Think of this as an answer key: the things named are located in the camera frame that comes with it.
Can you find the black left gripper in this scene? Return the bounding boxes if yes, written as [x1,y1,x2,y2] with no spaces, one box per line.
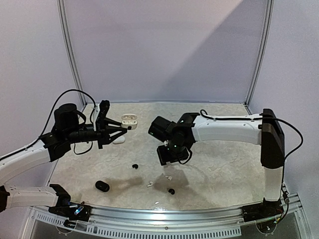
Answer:
[65,118,127,149]

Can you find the white earbud charging case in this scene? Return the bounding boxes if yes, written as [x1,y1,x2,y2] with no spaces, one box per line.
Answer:
[112,136,126,144]

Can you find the beige charging case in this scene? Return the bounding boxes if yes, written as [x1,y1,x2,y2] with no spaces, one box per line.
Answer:
[121,114,138,130]

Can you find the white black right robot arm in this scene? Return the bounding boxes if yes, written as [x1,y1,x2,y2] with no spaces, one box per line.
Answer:
[148,109,285,217]

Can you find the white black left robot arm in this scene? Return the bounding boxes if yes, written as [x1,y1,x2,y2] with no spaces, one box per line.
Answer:
[0,101,138,216]

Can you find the black oval charging case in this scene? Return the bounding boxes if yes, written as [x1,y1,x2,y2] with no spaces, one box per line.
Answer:
[95,180,110,192]

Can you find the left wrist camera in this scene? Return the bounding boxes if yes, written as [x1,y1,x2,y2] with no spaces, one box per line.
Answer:
[92,100,110,131]

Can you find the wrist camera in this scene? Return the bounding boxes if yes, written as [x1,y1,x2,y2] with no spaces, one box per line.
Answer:
[92,100,110,131]
[148,116,176,142]

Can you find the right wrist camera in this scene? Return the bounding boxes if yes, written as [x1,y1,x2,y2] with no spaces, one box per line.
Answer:
[148,116,176,142]

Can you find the black earbud near rail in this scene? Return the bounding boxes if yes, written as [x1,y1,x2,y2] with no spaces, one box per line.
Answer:
[168,189,175,195]

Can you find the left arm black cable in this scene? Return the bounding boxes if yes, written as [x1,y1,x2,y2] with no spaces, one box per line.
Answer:
[0,89,97,160]

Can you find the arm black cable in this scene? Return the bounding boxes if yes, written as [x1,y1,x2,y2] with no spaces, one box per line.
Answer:
[0,89,97,160]
[199,109,304,160]

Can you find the aluminium front rail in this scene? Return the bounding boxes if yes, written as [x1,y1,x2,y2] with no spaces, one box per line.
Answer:
[22,194,312,239]

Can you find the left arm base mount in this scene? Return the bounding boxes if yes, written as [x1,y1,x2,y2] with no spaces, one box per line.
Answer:
[48,198,93,222]

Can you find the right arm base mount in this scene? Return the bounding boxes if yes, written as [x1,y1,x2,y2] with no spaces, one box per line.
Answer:
[241,193,290,224]

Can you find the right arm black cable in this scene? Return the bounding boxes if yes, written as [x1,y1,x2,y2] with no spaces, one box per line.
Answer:
[199,109,304,160]

